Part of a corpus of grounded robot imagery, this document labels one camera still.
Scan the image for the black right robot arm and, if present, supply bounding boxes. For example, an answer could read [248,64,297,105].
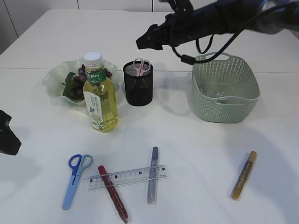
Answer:
[136,0,299,50]

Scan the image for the yellow tea drink bottle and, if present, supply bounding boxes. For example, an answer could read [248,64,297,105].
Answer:
[83,51,119,133]

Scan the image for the silver glitter pen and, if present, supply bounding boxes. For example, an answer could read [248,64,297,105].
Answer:
[147,147,158,204]

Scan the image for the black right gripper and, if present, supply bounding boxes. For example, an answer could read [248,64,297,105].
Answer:
[136,0,224,50]

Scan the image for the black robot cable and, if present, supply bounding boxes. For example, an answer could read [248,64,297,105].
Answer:
[168,0,290,65]

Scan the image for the pink scissors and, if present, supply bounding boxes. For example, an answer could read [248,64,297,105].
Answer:
[133,58,151,77]

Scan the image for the blue scissors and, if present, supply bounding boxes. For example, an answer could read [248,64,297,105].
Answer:
[62,154,93,210]

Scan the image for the red glitter pen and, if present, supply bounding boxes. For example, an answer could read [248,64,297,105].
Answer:
[98,165,128,224]

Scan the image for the clear plastic ruler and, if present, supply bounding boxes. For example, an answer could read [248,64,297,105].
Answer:
[84,165,168,191]

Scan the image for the black mesh pen holder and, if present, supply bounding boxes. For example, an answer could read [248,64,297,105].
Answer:
[123,61,153,106]

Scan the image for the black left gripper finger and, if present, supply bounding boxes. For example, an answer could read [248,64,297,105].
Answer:
[0,110,21,155]

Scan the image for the green woven plastic basket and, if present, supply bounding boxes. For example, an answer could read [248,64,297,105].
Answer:
[191,53,260,123]

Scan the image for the purple artificial grape bunch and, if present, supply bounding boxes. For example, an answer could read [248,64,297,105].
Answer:
[63,64,116,101]

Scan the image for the green wavy plastic plate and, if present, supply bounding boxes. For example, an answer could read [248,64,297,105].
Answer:
[42,59,121,107]

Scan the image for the gold glitter pen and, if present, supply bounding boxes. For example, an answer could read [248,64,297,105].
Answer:
[231,151,257,200]

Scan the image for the clear plastic sheet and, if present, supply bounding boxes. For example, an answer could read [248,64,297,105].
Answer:
[200,86,245,105]

